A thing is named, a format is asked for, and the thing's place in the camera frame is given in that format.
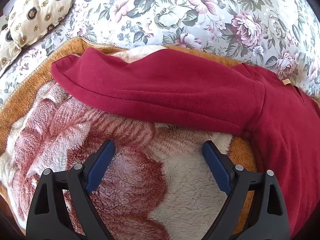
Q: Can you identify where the plush floral orange-edged blanket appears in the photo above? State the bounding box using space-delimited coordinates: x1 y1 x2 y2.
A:
0 37 258 240

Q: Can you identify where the floral upholstered sofa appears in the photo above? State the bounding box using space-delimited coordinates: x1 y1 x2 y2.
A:
0 0 320 105

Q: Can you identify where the dark red sweater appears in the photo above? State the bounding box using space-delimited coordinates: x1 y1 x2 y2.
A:
51 47 320 240

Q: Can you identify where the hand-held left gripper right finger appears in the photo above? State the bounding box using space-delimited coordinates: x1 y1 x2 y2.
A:
202 140 291 240

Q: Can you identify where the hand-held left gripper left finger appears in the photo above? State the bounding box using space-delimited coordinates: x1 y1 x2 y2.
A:
26 139 116 240

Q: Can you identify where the cream medallion print pillow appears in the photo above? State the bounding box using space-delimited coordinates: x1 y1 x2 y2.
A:
0 26 22 67
7 0 73 48

